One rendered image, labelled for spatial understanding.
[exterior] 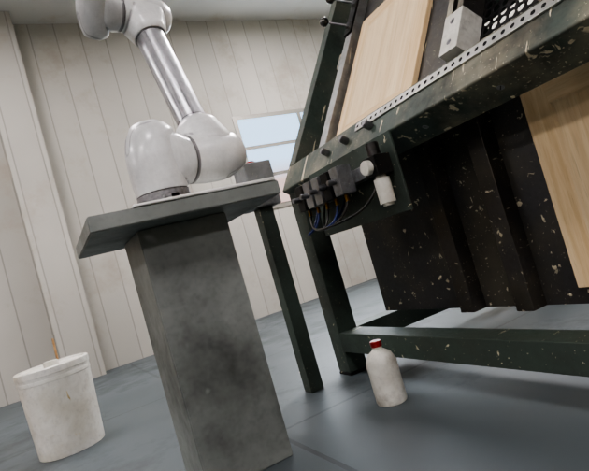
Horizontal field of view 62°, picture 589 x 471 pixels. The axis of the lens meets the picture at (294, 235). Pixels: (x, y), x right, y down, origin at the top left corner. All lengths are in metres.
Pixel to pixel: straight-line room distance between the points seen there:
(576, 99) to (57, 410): 2.11
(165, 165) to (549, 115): 1.03
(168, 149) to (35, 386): 1.24
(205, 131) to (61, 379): 1.25
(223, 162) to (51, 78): 3.82
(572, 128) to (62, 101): 4.48
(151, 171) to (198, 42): 4.37
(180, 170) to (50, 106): 3.74
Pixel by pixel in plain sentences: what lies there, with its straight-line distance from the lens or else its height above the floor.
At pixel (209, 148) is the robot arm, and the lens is 1.53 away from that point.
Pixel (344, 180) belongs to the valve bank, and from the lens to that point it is 1.52.
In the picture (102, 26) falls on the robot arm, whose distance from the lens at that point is 1.87.
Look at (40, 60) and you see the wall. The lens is 5.32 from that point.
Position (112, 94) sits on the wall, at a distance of 5.24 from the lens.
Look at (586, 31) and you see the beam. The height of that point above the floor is 0.79.
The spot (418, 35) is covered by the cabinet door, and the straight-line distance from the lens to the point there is 1.67.
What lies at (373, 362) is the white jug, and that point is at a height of 0.14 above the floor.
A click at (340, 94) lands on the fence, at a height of 1.09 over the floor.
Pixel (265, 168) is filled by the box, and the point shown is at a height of 0.89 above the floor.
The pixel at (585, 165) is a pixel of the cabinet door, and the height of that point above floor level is 0.55.
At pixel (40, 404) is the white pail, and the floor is 0.24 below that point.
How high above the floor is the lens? 0.54
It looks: 2 degrees up
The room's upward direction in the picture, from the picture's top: 16 degrees counter-clockwise
